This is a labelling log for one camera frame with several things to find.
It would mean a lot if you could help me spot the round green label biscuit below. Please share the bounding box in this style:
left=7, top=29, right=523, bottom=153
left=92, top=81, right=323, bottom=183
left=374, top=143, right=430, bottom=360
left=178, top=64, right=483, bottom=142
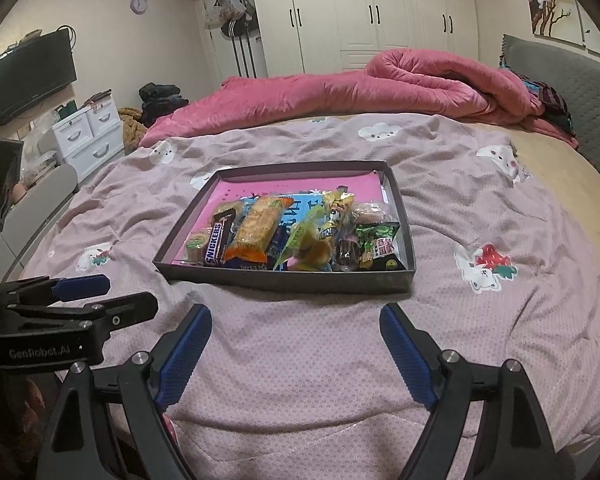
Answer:
left=184, top=226, right=211, bottom=264

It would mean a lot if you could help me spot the Snickers chocolate bar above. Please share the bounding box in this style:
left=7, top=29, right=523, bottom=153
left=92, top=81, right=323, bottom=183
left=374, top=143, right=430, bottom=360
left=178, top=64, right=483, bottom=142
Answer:
left=204, top=222, right=234, bottom=266

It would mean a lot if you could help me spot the orange clear cracker packet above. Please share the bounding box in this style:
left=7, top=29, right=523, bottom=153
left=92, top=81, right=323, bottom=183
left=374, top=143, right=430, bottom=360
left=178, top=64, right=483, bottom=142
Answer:
left=223, top=195, right=294, bottom=263

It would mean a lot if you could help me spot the blue cookie snack packet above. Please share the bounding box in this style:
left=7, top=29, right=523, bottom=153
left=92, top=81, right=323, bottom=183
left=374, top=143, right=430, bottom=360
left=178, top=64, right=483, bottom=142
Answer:
left=265, top=226, right=289, bottom=270

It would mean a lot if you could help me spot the green milk candy packet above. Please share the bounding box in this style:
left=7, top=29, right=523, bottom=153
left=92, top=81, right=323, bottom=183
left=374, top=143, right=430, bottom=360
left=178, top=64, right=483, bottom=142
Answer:
left=275, top=205, right=330, bottom=269

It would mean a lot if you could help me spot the black green snack packet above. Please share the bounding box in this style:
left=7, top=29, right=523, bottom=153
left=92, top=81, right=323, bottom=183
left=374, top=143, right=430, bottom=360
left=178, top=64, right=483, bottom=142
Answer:
left=355, top=222, right=404, bottom=271

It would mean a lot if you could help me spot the yellow snack packet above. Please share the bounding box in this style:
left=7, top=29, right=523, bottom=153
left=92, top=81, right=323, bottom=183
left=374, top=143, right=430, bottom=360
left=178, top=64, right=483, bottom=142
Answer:
left=318, top=186, right=354, bottom=242

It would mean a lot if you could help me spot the clear pastry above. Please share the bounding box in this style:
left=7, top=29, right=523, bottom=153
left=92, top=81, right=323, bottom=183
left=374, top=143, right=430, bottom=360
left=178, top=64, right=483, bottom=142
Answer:
left=351, top=202, right=388, bottom=224

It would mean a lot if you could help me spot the dark shallow cardboard box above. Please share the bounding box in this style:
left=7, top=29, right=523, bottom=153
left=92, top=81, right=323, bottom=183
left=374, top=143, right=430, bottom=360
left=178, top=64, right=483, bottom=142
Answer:
left=151, top=159, right=417, bottom=295

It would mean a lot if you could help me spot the white drawer cabinet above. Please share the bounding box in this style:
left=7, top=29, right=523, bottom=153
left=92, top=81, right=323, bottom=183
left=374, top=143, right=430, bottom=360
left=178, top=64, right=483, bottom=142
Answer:
left=45, top=91, right=123, bottom=183

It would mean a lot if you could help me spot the pink patterned bedsheet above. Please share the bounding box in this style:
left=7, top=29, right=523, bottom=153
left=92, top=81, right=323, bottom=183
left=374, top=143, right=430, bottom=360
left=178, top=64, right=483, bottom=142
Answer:
left=24, top=114, right=600, bottom=479

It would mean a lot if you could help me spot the dark clothes pile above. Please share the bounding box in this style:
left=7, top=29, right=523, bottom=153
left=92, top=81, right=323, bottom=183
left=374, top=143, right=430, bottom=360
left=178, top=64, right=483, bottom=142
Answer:
left=138, top=82, right=189, bottom=128

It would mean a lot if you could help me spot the white wardrobe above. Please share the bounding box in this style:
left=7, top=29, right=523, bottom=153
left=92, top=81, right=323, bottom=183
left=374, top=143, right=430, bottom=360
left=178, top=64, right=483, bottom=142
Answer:
left=198, top=0, right=479, bottom=77

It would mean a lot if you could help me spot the grey padded headboard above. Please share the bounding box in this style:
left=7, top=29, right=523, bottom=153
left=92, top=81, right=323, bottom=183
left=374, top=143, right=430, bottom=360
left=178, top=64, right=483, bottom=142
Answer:
left=502, top=35, right=600, bottom=172

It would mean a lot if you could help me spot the red pink quilt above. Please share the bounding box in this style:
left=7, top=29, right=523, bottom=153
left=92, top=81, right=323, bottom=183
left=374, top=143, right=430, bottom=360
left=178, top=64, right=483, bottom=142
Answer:
left=140, top=48, right=579, bottom=148

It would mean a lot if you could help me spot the black wall television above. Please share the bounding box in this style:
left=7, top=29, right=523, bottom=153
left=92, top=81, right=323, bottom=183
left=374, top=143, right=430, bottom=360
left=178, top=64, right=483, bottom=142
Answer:
left=0, top=28, right=76, bottom=127

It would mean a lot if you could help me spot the round wall clock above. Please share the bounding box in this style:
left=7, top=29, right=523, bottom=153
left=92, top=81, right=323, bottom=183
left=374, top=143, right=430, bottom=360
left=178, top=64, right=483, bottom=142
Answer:
left=130, top=0, right=148, bottom=15

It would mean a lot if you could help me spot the tree wall painting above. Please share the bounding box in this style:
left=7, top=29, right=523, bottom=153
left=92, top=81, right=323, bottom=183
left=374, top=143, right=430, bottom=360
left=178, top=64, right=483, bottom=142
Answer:
left=528, top=0, right=584, bottom=47

